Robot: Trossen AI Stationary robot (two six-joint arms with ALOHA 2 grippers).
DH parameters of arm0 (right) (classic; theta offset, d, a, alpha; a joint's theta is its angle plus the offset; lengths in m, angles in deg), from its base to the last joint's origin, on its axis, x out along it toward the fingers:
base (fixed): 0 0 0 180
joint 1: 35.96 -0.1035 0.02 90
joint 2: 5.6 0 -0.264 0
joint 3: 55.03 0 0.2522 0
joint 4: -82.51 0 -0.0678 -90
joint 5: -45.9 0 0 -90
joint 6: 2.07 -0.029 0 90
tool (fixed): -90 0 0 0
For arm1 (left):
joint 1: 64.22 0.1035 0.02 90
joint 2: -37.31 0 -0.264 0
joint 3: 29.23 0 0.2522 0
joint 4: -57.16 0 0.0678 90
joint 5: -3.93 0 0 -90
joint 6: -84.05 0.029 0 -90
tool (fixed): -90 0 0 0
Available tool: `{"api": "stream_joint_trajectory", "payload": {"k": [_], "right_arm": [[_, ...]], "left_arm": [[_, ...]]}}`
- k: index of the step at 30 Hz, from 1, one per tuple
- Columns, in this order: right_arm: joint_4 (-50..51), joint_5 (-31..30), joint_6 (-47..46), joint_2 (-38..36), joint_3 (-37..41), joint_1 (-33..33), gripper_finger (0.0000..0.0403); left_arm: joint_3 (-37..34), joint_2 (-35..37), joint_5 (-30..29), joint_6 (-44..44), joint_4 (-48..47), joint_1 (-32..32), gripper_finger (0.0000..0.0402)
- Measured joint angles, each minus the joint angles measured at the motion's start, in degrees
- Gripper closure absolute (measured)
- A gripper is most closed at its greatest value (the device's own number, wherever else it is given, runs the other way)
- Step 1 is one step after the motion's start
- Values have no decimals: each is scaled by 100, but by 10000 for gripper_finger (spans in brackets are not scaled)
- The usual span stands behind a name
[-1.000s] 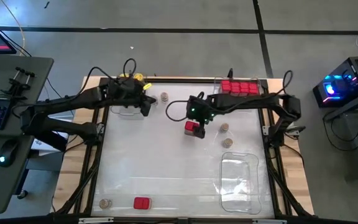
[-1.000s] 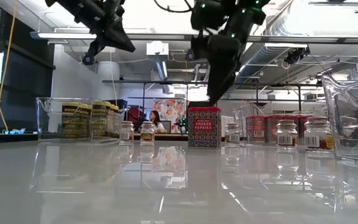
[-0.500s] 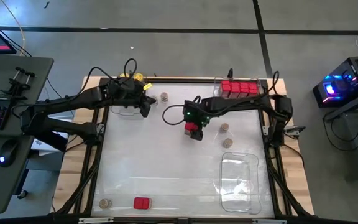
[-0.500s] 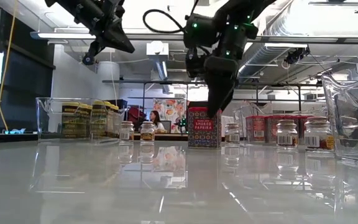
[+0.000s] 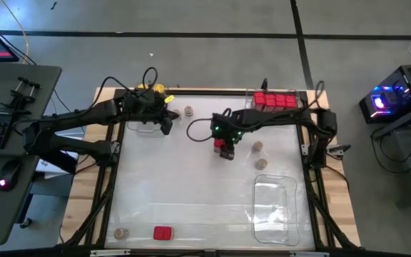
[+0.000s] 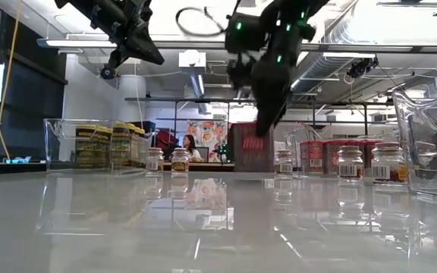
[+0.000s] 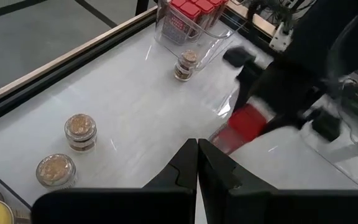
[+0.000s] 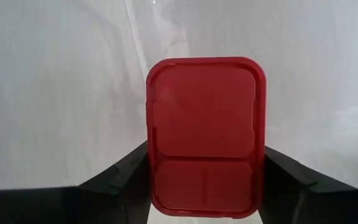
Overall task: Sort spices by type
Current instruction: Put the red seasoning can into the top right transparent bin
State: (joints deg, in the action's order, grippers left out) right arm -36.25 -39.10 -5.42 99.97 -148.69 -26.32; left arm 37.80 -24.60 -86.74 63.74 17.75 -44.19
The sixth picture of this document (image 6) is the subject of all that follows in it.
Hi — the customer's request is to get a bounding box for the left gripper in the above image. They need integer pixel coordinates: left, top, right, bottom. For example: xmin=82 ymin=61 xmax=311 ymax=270
xmin=89 ymin=0 xmax=165 ymax=67

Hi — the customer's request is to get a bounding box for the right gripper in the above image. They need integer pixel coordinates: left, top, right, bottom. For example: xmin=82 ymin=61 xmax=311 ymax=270
xmin=227 ymin=18 xmax=317 ymax=137

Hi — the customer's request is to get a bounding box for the clear plastic bin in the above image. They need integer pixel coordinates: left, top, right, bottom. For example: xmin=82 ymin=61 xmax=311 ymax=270
xmin=391 ymin=89 xmax=437 ymax=201
xmin=42 ymin=118 xmax=148 ymax=177
xmin=281 ymin=127 xmax=404 ymax=179

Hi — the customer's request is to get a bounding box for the white ceiling box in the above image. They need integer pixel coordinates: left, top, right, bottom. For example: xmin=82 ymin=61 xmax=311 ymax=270
xmin=178 ymin=49 xmax=207 ymax=70

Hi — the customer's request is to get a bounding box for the black metal shelf rack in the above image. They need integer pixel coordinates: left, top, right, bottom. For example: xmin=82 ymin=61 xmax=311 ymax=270
xmin=124 ymin=96 xmax=394 ymax=168

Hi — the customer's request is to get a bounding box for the overhead light bar beam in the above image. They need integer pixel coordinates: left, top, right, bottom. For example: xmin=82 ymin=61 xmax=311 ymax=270
xmin=36 ymin=36 xmax=437 ymax=54

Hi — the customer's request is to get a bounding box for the colourful flower poster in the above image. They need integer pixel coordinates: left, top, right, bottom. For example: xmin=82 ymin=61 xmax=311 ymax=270
xmin=186 ymin=120 xmax=229 ymax=152

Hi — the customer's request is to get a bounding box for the black storage box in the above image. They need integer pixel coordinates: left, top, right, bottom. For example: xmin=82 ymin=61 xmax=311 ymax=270
xmin=137 ymin=121 xmax=157 ymax=133

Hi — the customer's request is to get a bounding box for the person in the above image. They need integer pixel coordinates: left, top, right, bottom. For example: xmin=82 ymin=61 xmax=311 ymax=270
xmin=181 ymin=133 xmax=201 ymax=160

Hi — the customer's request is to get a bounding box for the red backpack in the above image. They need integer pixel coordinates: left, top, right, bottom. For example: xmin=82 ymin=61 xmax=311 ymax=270
xmin=156 ymin=130 xmax=178 ymax=151

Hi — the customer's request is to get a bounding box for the white glossy table sheet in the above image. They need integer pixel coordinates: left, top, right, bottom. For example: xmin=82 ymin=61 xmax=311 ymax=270
xmin=0 ymin=170 xmax=437 ymax=273

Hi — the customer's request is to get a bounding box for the light blue cloth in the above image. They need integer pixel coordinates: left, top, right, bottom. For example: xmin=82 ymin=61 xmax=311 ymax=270
xmin=4 ymin=155 xmax=33 ymax=165

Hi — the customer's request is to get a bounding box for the black round ceiling camera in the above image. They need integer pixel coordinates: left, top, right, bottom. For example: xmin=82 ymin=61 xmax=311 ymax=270
xmin=100 ymin=64 xmax=116 ymax=80

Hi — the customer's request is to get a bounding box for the silver ventilation duct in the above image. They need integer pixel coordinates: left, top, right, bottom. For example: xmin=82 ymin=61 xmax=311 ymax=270
xmin=286 ymin=52 xmax=356 ymax=121

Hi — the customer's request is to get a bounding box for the black camera cable loop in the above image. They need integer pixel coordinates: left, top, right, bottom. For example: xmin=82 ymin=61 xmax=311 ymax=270
xmin=175 ymin=6 xmax=229 ymax=39

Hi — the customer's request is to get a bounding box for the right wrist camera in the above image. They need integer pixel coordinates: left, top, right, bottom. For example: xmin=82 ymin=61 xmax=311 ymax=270
xmin=225 ymin=13 xmax=267 ymax=54

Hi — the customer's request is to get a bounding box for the black ceiling camera cluster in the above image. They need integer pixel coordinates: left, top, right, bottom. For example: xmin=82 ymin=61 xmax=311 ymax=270
xmin=346 ymin=56 xmax=379 ymax=80

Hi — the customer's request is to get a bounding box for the yellow cable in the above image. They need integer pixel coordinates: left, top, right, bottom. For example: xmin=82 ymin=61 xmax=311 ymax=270
xmin=0 ymin=0 xmax=23 ymax=160

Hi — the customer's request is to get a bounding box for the black aluminium table frame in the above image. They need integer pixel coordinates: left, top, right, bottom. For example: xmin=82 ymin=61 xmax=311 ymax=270
xmin=0 ymin=162 xmax=237 ymax=175

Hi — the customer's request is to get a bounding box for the black ceiling track bracket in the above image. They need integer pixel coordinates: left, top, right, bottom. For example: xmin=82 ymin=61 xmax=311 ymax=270
xmin=376 ymin=1 xmax=437 ymax=17

